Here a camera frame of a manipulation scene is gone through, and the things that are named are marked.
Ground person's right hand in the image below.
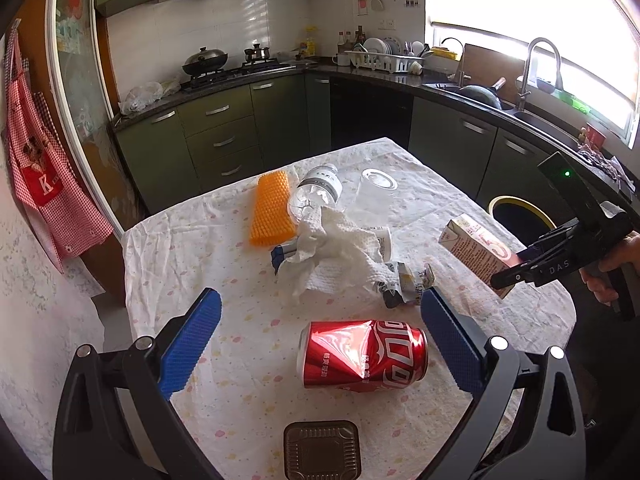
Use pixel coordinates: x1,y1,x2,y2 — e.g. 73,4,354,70
581,231,640,307

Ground clear plastic cup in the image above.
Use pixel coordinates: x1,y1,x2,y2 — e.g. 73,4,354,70
354,168,399,222

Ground red checked apron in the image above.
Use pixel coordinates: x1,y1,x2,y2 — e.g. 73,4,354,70
2,20,115,273

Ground clear plastic bottle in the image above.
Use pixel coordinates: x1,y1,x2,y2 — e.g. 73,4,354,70
288,164,342,224

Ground glass sliding door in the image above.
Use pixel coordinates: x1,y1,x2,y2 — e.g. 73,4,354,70
47,0,151,241

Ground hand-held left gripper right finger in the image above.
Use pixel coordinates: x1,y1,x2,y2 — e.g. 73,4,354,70
420,286,587,480

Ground small dark faucet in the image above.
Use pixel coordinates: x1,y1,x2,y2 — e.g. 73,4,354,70
440,37,467,86

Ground small beige carton box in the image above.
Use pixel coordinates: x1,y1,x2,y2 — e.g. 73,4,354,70
438,213,528,286

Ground white plastic bag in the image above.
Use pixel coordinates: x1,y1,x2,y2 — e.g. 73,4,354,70
118,80,182,115

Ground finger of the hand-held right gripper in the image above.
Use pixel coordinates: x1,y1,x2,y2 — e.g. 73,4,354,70
517,223,577,264
489,259,539,302

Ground white floral tablecloth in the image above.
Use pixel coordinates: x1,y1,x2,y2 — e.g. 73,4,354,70
121,137,577,480

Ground crushed red soda can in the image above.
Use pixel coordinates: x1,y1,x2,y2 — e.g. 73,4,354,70
297,319,430,390

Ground brown plastic tray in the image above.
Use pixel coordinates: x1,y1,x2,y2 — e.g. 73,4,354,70
283,420,362,480

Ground yellow rimmed trash bin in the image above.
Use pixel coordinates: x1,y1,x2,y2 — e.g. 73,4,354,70
487,195,560,248

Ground tall steel faucet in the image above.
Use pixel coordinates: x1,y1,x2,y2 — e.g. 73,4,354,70
515,37,565,111

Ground small white plastic bottle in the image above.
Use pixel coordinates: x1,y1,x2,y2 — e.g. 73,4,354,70
365,225,394,262

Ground stack of white plates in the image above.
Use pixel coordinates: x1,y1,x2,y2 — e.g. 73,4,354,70
362,36,403,56

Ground group of dark condiment bottles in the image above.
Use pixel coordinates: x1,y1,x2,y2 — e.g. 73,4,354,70
336,25,368,54

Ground black gas stove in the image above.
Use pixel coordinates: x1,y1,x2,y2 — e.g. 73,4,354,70
177,57,296,92

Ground dark frying pan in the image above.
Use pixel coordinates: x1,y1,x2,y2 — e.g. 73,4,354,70
457,77,507,110

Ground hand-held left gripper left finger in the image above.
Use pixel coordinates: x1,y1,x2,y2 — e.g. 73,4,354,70
52,287,223,480

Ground black wok with lid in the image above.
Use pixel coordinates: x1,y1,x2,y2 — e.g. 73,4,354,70
181,46,229,77

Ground small red box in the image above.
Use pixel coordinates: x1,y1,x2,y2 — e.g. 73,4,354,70
582,122,608,149

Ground crumpled silver wrapper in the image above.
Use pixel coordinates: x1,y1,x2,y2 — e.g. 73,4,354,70
380,260,436,309

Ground crumpled white paper towel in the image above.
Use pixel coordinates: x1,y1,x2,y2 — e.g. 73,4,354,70
280,206,401,302

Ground green lower kitchen cabinets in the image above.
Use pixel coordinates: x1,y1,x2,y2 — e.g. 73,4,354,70
112,72,640,241

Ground brown cutting board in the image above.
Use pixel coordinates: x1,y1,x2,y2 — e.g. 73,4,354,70
462,43,532,102

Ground white dish rack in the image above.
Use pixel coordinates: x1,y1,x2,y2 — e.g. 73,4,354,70
345,49,426,72

